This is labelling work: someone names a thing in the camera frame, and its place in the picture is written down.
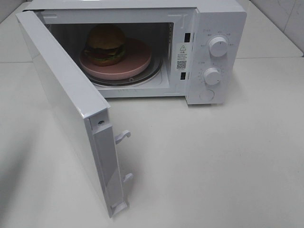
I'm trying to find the white microwave door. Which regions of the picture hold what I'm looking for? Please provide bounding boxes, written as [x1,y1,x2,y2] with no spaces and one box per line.
[17,11,133,217]

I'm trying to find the white upper microwave knob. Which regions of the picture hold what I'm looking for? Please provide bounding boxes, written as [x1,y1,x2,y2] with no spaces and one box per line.
[208,36,228,57]

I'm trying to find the glass microwave turntable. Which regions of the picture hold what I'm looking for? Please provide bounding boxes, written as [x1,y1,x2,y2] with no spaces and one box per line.
[85,57,162,87]

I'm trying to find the white microwave oven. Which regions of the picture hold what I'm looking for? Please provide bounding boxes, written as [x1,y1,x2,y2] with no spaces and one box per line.
[22,0,247,105]

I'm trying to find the burger with lettuce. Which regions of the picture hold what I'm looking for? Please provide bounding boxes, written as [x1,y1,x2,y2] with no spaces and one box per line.
[83,24,126,67]

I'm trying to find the white warning label sticker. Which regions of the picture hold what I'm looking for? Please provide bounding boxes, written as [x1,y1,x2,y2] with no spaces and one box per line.
[175,42,190,71]

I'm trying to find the white lower microwave knob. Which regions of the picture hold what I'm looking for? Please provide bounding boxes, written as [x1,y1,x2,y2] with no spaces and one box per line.
[203,67,221,86]

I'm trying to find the round white door button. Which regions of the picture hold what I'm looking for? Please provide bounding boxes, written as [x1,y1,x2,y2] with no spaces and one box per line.
[199,89,215,102]

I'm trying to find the pink round plate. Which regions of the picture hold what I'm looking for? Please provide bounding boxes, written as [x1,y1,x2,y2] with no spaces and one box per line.
[79,38,152,80]

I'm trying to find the white microwave knob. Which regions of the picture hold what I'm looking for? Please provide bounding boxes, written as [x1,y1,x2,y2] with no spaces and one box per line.
[208,36,228,57]
[203,67,221,86]

